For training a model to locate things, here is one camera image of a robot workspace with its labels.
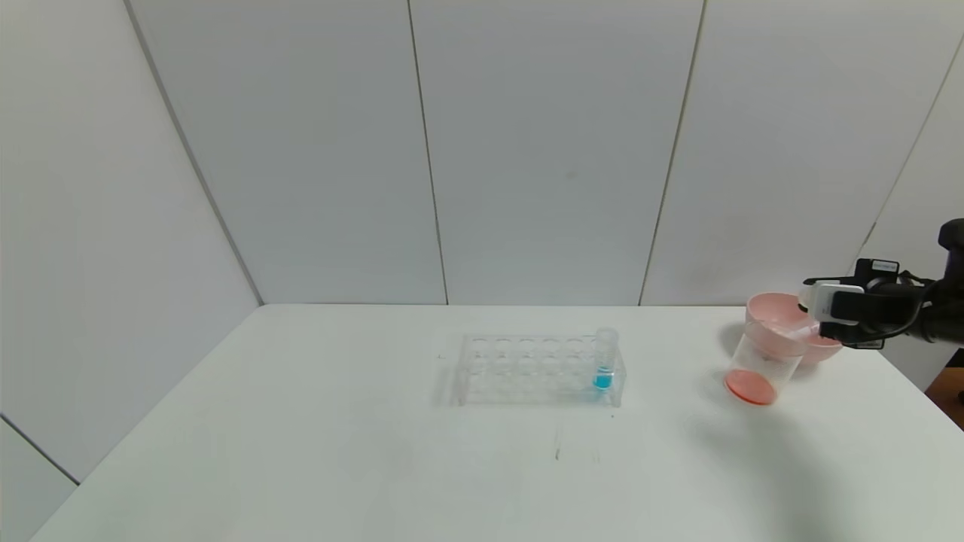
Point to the yellow pigment test tube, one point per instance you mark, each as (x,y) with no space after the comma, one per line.
(802,329)

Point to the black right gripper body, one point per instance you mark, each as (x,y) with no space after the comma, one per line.
(842,312)

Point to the pink bowl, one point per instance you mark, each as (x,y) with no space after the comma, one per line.
(768,309)

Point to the clear plastic test tube rack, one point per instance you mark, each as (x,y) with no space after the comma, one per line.
(497,369)

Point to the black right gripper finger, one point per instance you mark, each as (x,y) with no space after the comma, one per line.
(812,281)

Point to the brown cardboard box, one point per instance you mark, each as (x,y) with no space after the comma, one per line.
(950,399)

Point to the clear plastic beaker cup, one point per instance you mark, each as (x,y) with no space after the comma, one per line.
(749,385)

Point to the blue pigment test tube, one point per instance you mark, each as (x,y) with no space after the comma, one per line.
(603,380)

